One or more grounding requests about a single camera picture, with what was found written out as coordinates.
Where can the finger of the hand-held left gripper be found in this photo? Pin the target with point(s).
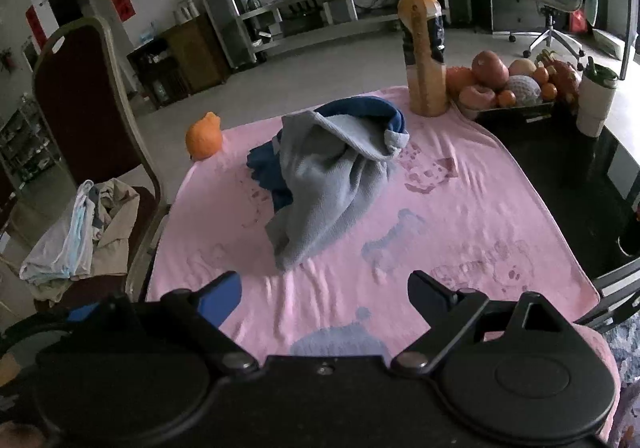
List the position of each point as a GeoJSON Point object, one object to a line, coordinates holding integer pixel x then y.
{"type": "Point", "coordinates": [82, 314]}

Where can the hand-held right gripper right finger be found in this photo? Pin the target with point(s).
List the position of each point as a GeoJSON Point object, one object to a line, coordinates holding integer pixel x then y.
{"type": "Point", "coordinates": [425, 293]}

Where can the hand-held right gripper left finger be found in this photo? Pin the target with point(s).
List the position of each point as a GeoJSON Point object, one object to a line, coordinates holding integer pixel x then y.
{"type": "Point", "coordinates": [226, 290]}

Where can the grey and blue sweatshirt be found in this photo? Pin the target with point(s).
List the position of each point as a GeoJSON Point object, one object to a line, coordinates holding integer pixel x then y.
{"type": "Point", "coordinates": [325, 172]}

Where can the pink printed blanket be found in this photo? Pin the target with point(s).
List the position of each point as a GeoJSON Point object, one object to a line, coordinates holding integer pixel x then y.
{"type": "Point", "coordinates": [450, 238]}

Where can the orange citrus fruit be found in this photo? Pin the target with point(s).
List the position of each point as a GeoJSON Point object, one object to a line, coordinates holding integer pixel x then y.
{"type": "Point", "coordinates": [204, 137]}

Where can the metal storage rack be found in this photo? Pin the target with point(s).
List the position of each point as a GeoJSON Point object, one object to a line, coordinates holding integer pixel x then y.
{"type": "Point", "coordinates": [25, 142]}

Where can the dark slatted chair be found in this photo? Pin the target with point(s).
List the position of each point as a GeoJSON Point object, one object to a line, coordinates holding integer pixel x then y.
{"type": "Point", "coordinates": [617, 283]}

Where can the black fruit tray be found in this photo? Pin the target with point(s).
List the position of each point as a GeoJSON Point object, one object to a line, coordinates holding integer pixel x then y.
{"type": "Point", "coordinates": [515, 113]}

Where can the pink peach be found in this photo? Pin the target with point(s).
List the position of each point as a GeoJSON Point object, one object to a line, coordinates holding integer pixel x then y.
{"type": "Point", "coordinates": [477, 96]}

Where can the small orange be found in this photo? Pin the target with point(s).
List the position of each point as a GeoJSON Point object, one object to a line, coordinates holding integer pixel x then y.
{"type": "Point", "coordinates": [549, 90]}
{"type": "Point", "coordinates": [540, 75]}
{"type": "Point", "coordinates": [507, 99]}

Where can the orange juice bottle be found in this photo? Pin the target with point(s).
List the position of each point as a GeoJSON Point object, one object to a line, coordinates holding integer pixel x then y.
{"type": "Point", "coordinates": [425, 77]}

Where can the large orange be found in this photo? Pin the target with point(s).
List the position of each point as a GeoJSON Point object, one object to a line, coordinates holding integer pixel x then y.
{"type": "Point", "coordinates": [460, 77]}

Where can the netted white melon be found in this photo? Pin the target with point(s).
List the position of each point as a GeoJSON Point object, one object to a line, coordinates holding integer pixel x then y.
{"type": "Point", "coordinates": [524, 90]}

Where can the large red apple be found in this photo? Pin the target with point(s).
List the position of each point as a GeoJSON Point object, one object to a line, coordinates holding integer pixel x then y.
{"type": "Point", "coordinates": [490, 67]}

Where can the brown wooden cabinet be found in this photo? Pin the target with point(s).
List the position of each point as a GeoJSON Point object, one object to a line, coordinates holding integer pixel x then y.
{"type": "Point", "coordinates": [185, 57]}

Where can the pale round fruit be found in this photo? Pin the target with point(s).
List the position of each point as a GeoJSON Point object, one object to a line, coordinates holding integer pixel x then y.
{"type": "Point", "coordinates": [521, 66]}

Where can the white tumbler with dark lid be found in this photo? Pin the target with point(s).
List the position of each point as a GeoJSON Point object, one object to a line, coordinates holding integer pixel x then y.
{"type": "Point", "coordinates": [595, 102]}

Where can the red dragon fruit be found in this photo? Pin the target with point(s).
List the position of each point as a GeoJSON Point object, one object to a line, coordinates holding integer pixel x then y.
{"type": "Point", "coordinates": [565, 77]}

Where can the tall grey cabinet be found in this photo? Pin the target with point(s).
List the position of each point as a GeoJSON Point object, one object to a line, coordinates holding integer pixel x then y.
{"type": "Point", "coordinates": [222, 17]}

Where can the red door banner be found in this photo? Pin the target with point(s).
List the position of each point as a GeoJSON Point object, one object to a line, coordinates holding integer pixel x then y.
{"type": "Point", "coordinates": [35, 30]}

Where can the long grey media shelf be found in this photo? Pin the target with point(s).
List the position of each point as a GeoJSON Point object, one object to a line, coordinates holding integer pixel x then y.
{"type": "Point", "coordinates": [320, 10]}

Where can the maroon chair with gold frame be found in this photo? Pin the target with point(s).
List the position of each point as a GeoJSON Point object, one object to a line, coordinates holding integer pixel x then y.
{"type": "Point", "coordinates": [80, 97]}

